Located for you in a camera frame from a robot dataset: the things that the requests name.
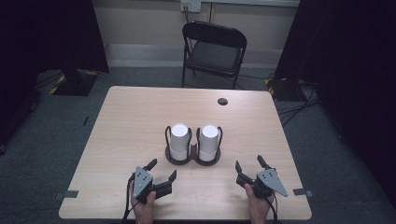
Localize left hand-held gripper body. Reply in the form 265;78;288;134
128;166;158;205

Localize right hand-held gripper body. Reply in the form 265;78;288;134
252;168;290;200

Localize dark double cup holder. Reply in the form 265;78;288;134
163;125;224;167

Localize person's right hand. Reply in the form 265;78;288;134
244;183;276;220

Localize person's left hand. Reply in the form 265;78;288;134
130;183;158;219

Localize grey tape strip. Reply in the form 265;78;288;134
53;189;79;201
292;188;314;198

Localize black stand base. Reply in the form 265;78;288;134
49;68;101;97
265;77;308;103

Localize black folding chair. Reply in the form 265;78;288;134
181;21;248;91

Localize dark curtain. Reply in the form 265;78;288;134
0;0;110;150
274;0;396;208

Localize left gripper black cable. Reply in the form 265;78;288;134
120;173;137;224

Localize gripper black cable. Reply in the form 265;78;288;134
264;192;279;224
120;173;137;224

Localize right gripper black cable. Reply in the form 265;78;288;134
264;192;279;224

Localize black floor cables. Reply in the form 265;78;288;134
276;78;321;127

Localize white wall socket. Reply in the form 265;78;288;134
179;0;202;14

